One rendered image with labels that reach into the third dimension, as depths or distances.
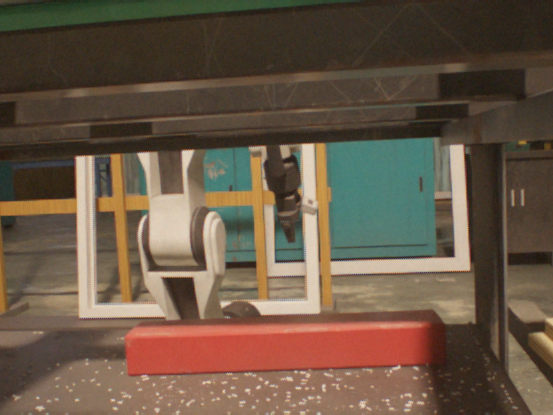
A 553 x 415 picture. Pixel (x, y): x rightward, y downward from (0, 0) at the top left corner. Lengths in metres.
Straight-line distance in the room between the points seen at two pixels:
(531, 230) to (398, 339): 3.99
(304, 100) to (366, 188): 4.20
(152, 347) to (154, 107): 0.23
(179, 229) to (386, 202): 3.22
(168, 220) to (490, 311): 0.96
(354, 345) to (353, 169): 4.09
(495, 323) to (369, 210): 3.92
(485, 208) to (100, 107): 0.46
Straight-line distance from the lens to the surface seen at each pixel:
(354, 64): 0.29
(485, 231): 0.82
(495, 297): 0.84
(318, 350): 0.65
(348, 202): 4.73
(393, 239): 4.76
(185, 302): 1.76
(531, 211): 4.61
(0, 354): 0.82
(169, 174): 1.68
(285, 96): 0.54
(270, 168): 1.67
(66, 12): 0.33
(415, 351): 0.66
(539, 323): 0.74
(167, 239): 1.63
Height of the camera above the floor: 0.79
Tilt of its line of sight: 5 degrees down
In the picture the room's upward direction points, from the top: 3 degrees counter-clockwise
